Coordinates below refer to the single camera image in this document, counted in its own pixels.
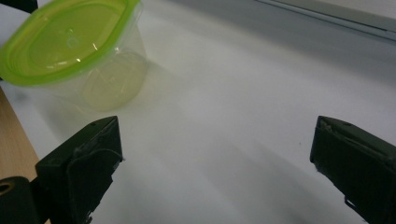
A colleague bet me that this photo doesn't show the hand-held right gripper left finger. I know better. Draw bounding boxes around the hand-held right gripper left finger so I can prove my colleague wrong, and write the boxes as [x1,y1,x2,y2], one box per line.
[35,115,124,224]

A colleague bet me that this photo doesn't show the clear plastic container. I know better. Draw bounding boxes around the clear plastic container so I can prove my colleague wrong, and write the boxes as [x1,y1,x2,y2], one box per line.
[29,4,149,114]

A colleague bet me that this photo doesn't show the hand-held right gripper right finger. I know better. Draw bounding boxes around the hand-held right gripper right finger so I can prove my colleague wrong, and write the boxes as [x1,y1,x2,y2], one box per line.
[309,115,396,224]

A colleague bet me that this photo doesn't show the aluminium rail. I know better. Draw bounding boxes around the aluminium rail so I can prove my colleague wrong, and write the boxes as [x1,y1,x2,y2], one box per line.
[255,0,396,42]

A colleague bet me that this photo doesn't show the green plastic lid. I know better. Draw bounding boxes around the green plastic lid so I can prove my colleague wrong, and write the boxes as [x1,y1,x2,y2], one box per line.
[0,0,142,87]

